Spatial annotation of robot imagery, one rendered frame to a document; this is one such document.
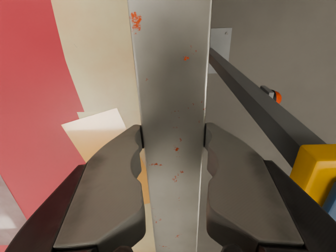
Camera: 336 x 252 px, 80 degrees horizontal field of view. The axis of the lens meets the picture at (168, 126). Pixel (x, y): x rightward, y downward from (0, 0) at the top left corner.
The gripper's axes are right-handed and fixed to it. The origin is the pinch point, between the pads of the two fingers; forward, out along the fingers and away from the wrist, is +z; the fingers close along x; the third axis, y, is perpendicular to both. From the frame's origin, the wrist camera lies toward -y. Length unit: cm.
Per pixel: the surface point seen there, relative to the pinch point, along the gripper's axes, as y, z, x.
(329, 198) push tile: 8.9, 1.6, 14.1
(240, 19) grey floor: -3, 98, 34
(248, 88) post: 9.8, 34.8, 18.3
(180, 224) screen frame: 8.5, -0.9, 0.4
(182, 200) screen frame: 5.8, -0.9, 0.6
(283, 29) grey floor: 2, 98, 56
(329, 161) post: 5.5, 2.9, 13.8
